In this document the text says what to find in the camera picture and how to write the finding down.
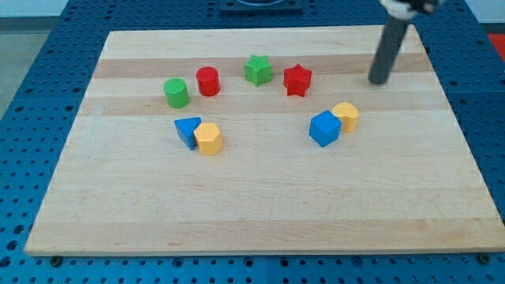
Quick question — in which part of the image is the green star block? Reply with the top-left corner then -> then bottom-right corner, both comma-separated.
245,54 -> 272,87

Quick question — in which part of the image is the red star block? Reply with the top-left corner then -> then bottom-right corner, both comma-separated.
283,64 -> 312,97

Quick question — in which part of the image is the wooden board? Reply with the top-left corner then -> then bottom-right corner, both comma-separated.
25,25 -> 504,256

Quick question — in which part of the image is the yellow hexagon block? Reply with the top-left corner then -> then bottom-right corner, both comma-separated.
193,122 -> 223,155

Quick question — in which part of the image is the blue triangle block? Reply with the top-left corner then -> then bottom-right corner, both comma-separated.
174,117 -> 201,151

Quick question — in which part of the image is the blue cube block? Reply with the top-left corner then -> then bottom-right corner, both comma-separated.
309,110 -> 342,148

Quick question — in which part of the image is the red cylinder block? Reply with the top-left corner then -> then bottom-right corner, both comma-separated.
196,66 -> 220,96

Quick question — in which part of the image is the green cylinder block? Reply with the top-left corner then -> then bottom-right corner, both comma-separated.
163,77 -> 189,109

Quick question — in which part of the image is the yellow heart block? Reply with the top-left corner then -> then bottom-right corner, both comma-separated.
331,102 -> 360,133

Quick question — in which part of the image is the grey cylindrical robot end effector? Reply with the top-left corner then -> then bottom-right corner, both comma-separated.
368,16 -> 410,85

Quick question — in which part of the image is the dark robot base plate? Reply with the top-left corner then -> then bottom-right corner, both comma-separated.
217,0 -> 304,13

